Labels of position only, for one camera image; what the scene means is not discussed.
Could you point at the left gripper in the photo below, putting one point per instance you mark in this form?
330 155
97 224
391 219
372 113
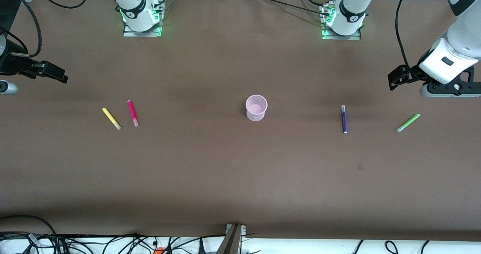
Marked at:
410 74

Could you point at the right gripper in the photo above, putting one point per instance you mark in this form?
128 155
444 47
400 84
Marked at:
10 62

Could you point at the purple marker pen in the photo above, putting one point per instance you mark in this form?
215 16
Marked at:
344 120

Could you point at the pink marker pen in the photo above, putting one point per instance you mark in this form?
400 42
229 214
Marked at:
132 113

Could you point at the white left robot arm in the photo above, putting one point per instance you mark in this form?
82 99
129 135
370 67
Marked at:
353 6

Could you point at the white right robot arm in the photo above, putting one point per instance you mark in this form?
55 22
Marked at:
133 6

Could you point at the pink translucent cup holder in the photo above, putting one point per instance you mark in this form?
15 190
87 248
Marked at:
256 115

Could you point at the green marker pen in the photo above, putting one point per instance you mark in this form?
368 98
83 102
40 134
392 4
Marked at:
409 122

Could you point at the yellow marker pen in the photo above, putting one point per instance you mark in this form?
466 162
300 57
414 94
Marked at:
111 118

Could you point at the orange plug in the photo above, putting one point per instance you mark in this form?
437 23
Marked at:
160 250

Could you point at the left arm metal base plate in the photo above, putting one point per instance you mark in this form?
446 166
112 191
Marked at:
328 36

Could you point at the metal table edge bracket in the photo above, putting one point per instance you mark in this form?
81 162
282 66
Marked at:
231 242

